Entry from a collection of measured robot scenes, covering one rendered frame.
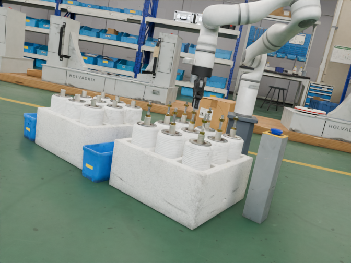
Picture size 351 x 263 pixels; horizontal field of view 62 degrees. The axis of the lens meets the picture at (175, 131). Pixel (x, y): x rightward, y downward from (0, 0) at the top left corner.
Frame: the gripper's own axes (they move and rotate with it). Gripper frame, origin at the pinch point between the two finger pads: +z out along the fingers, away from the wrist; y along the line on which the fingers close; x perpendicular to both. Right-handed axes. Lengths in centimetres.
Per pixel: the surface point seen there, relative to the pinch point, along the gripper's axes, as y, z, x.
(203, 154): -21.2, 12.2, -3.3
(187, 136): -4.4, 11.3, 1.2
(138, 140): -6.6, 15.3, 18.2
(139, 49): 475, -34, 81
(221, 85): 445, 4, -84
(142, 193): -14.3, 31.7, 13.4
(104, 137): 13.0, 21.7, 34.4
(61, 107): 27, 15, 58
